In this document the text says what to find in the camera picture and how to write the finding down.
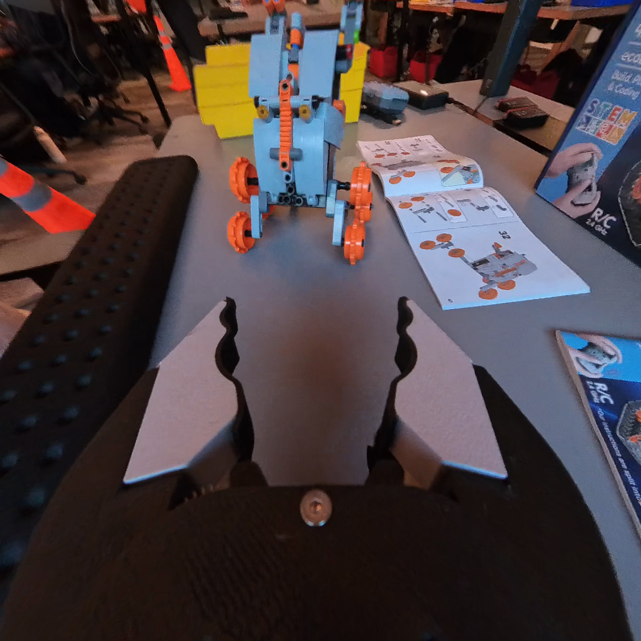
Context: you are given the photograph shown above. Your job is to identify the white open instruction booklet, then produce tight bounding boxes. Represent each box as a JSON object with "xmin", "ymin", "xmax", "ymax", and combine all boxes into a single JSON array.
[{"xmin": 357, "ymin": 135, "xmax": 592, "ymax": 310}]

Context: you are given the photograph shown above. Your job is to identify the black perforated chair armrest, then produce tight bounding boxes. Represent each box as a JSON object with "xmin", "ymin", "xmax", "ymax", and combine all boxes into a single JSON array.
[{"xmin": 0, "ymin": 155, "xmax": 200, "ymax": 592}]

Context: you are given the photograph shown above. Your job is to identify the yellow plastic bin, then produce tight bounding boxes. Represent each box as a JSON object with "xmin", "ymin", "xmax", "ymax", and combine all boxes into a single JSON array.
[{"xmin": 193, "ymin": 42, "xmax": 371, "ymax": 140}]

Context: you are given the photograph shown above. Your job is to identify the red storage bin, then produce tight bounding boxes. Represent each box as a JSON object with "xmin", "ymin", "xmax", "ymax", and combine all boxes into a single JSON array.
[
  {"xmin": 410, "ymin": 52, "xmax": 444, "ymax": 83},
  {"xmin": 370, "ymin": 46, "xmax": 399, "ymax": 78}
]

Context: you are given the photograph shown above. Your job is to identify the dark upright panel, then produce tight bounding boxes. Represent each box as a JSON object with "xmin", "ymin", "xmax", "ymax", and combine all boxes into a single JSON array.
[{"xmin": 478, "ymin": 0, "xmax": 544, "ymax": 98}]

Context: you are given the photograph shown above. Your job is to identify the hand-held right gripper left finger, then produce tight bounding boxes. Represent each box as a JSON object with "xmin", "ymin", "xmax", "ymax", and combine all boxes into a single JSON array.
[{"xmin": 123, "ymin": 296, "xmax": 253, "ymax": 489}]

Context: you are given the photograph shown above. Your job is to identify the grey battery box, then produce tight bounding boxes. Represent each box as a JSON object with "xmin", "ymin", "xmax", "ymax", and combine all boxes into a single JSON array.
[{"xmin": 362, "ymin": 80, "xmax": 410, "ymax": 121}]

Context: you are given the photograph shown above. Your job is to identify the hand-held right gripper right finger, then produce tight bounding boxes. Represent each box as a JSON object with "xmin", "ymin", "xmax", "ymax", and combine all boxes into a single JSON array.
[{"xmin": 368, "ymin": 295, "xmax": 507, "ymax": 489}]

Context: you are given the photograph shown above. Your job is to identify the blue instruction booklet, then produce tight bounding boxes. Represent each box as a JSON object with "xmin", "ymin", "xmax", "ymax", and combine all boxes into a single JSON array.
[{"xmin": 556, "ymin": 330, "xmax": 641, "ymax": 539}]

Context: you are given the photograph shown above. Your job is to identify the grey orange building-block robot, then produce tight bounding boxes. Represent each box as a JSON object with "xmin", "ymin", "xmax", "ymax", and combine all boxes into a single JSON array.
[{"xmin": 228, "ymin": 0, "xmax": 374, "ymax": 266}]

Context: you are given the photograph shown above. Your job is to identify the black power adapter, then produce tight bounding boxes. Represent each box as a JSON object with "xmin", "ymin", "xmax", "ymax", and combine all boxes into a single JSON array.
[{"xmin": 401, "ymin": 80, "xmax": 450, "ymax": 111}]

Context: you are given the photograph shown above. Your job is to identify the orange traffic cone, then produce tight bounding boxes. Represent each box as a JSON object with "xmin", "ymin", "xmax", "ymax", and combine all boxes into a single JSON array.
[
  {"xmin": 0, "ymin": 158, "xmax": 96, "ymax": 233},
  {"xmin": 150, "ymin": 12, "xmax": 193, "ymax": 93}
]

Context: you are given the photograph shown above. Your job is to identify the blue toy kit box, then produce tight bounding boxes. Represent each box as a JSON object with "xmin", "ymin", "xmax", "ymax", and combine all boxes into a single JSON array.
[{"xmin": 533, "ymin": 0, "xmax": 641, "ymax": 268}]

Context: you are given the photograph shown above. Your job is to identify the brown-edged grey desk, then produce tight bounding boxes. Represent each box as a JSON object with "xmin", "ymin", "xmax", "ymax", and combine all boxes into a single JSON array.
[{"xmin": 441, "ymin": 77, "xmax": 577, "ymax": 153}]

